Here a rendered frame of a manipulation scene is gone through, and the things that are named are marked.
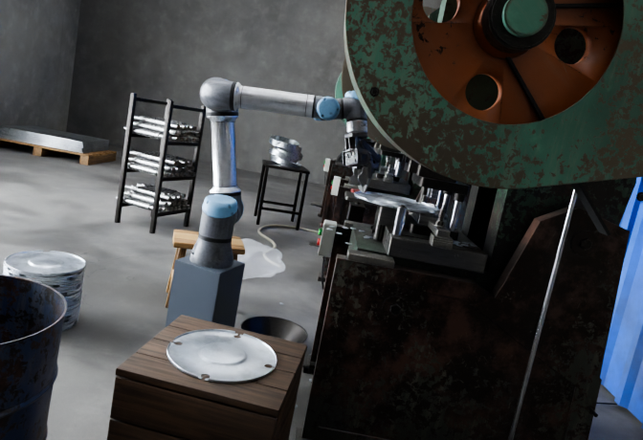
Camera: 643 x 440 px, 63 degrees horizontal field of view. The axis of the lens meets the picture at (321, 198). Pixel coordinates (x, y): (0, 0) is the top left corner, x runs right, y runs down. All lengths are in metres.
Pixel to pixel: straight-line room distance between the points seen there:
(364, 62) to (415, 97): 0.15
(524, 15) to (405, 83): 0.30
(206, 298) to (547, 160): 1.15
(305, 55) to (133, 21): 2.73
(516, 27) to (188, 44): 7.69
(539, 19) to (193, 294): 1.33
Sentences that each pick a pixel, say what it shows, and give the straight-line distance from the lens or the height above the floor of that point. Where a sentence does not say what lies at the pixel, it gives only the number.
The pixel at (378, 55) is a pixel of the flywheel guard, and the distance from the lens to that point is 1.32.
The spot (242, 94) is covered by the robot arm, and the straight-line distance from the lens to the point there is 1.79.
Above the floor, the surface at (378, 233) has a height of 0.67.
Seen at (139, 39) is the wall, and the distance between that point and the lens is 9.01.
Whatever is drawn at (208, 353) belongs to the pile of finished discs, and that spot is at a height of 0.36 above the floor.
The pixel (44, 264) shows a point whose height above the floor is 0.25.
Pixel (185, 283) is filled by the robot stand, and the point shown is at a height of 0.38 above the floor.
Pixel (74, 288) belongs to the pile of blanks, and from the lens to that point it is 2.36.
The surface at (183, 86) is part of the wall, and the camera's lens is 8.73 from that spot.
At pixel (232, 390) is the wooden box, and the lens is 1.33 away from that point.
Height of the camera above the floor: 1.01
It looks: 8 degrees down
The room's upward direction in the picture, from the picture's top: 11 degrees clockwise
